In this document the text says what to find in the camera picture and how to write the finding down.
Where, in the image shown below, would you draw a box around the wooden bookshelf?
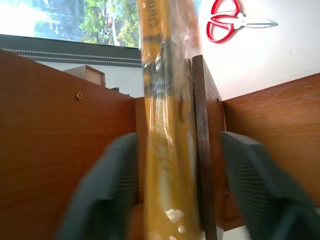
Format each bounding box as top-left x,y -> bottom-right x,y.
0,48 -> 320,240

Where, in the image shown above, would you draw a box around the red-handled scissors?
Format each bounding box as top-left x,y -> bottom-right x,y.
206,0 -> 279,44

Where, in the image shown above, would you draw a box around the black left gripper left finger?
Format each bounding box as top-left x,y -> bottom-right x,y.
56,132 -> 139,240

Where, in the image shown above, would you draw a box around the small wooden box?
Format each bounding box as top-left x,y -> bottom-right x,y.
62,64 -> 106,87

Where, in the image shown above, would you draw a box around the yellow plastic-wrapped book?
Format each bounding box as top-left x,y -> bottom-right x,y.
136,0 -> 202,240

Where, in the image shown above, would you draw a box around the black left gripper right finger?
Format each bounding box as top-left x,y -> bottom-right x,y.
218,131 -> 320,240

